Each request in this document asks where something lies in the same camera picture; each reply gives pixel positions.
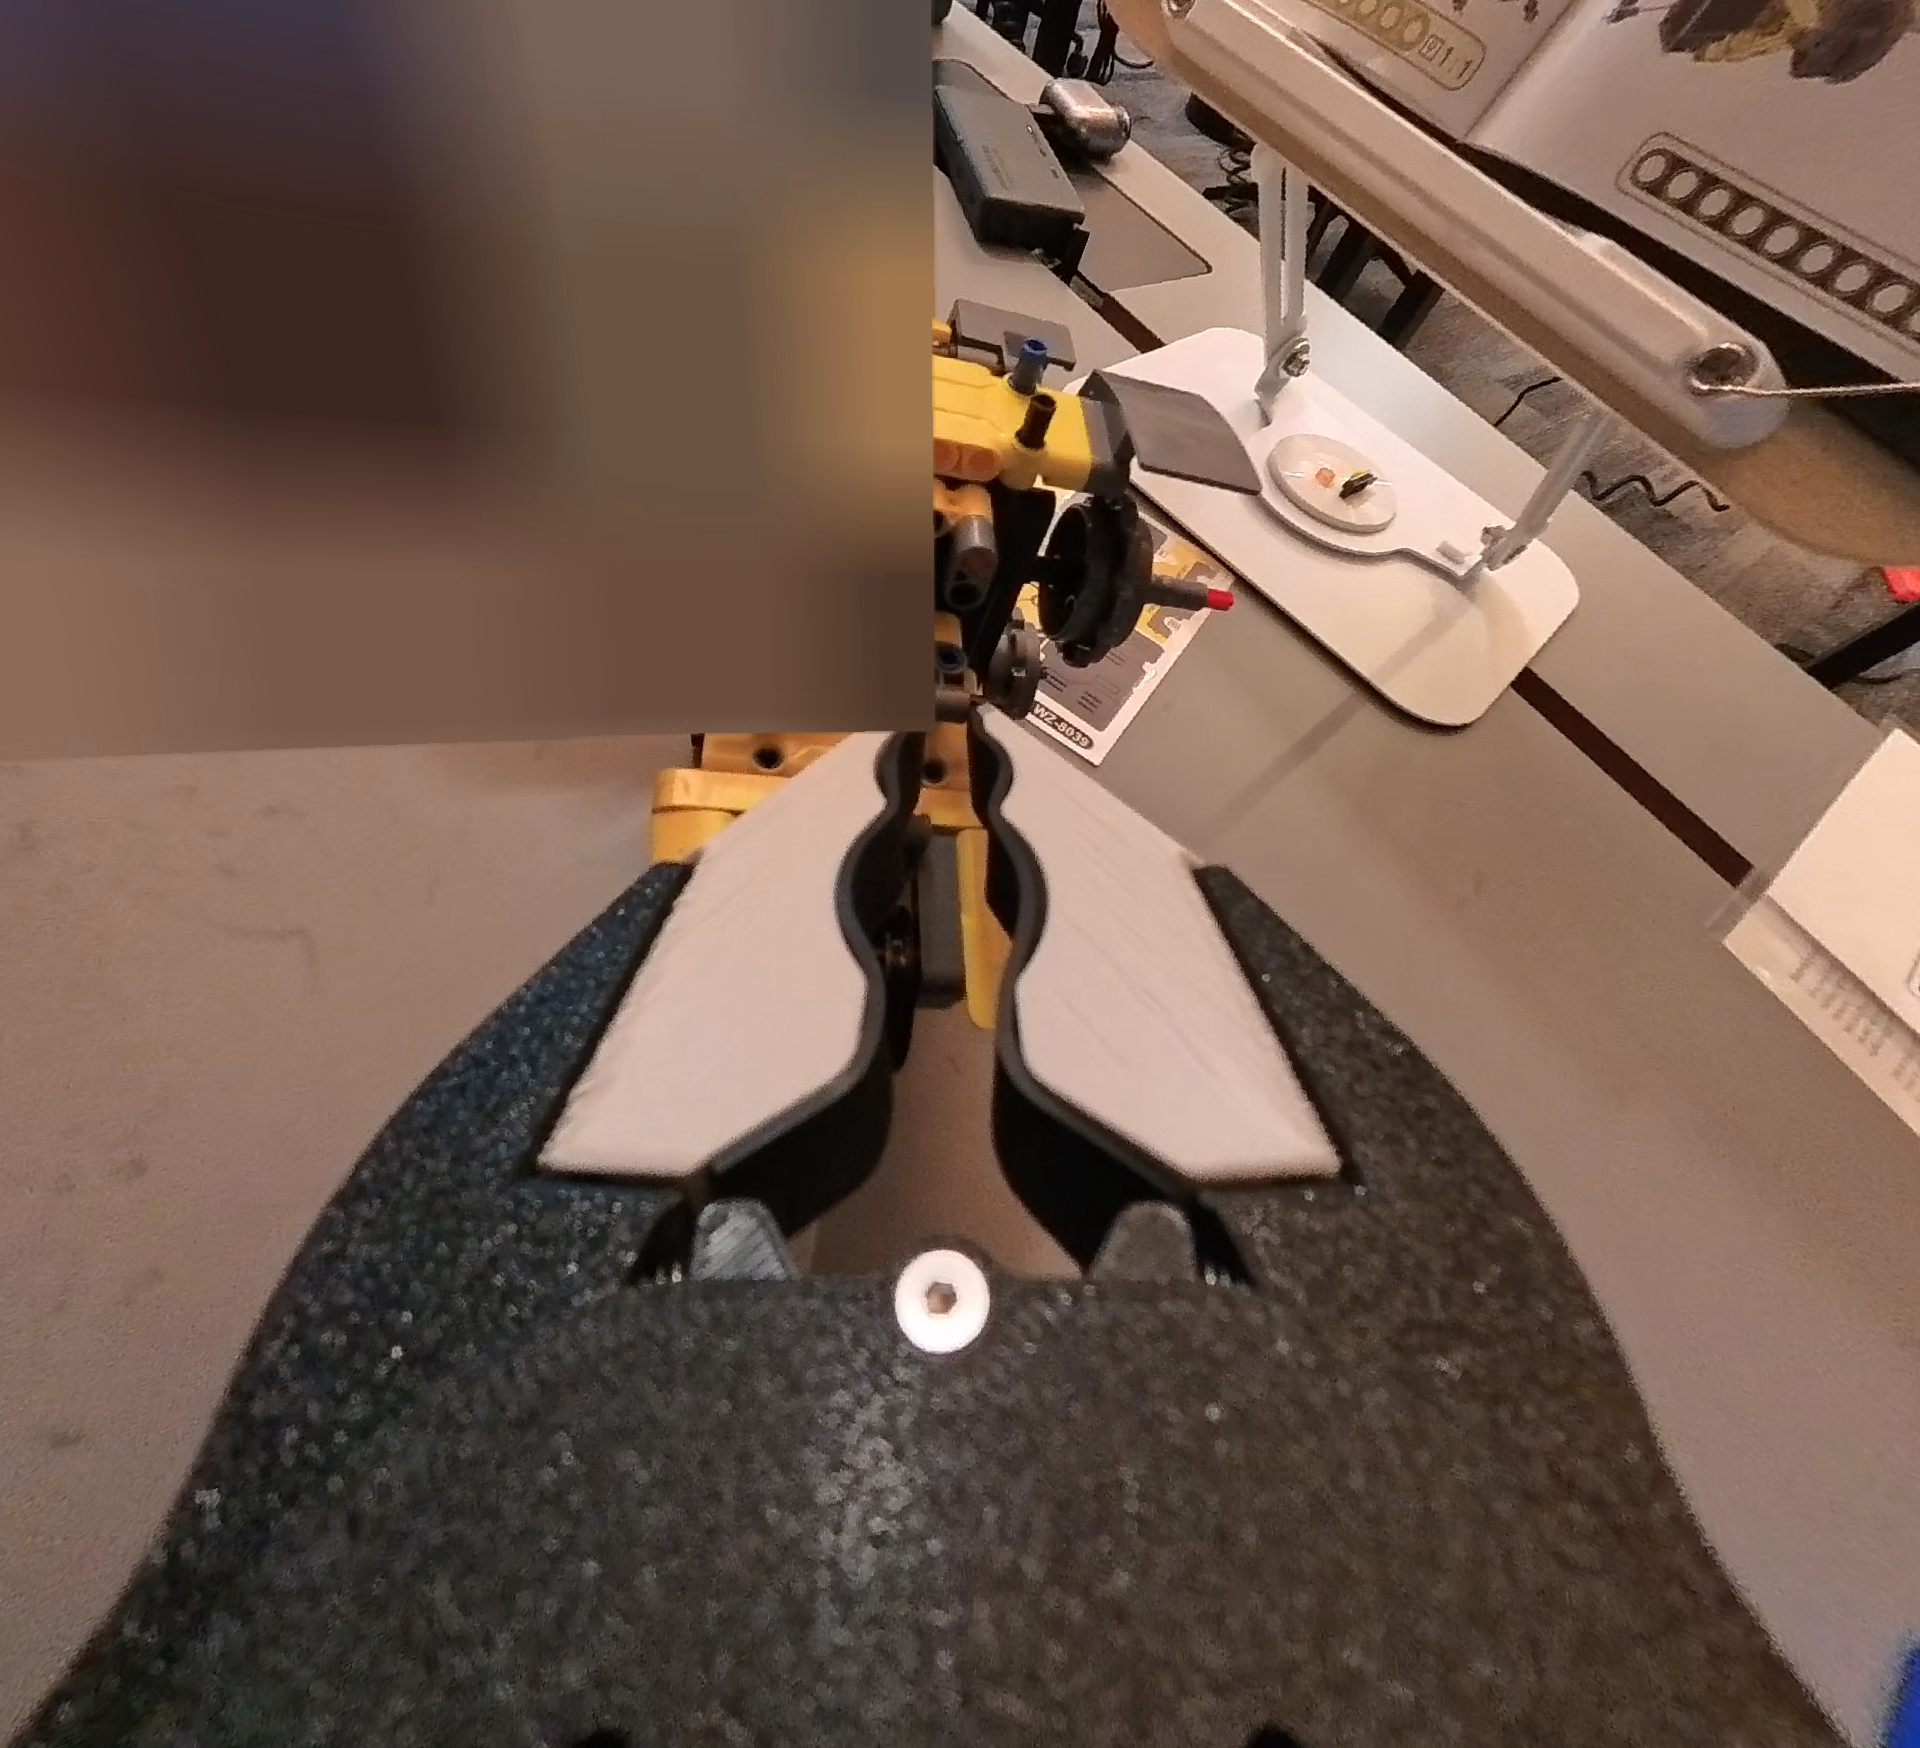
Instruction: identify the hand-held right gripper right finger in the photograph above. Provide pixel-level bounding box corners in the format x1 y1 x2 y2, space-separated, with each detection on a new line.
971 711 1348 1258

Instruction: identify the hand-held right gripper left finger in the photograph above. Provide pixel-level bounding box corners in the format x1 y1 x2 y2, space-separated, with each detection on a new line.
539 728 922 1232

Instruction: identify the yellow grey building-block toy robot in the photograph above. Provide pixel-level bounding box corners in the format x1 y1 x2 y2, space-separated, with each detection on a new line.
653 295 1265 1033

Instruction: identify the white desk lamp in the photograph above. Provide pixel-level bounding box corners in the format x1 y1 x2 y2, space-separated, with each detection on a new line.
1102 0 1920 728

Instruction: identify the printed paper sheet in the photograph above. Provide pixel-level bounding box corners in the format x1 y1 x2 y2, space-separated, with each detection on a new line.
1719 724 1920 1137

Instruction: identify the black rectangular device box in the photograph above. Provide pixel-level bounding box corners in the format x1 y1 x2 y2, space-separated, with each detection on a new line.
932 61 1086 248

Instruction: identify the small grey round device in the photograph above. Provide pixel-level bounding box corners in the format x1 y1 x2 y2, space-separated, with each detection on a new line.
1040 77 1137 162

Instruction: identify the black coiled cable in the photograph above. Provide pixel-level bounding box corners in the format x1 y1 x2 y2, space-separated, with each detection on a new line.
1584 461 1745 519

